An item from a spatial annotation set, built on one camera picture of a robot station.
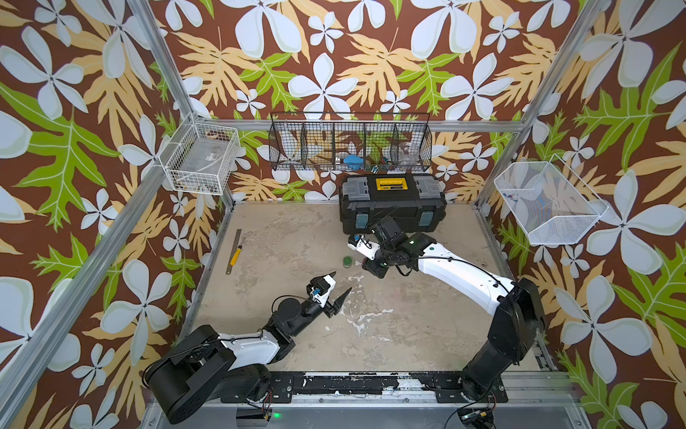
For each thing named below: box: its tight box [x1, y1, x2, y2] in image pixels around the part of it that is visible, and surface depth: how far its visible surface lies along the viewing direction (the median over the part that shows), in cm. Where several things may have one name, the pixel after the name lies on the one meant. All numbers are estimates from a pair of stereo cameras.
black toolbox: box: [339, 173, 448, 236], surface depth 103 cm
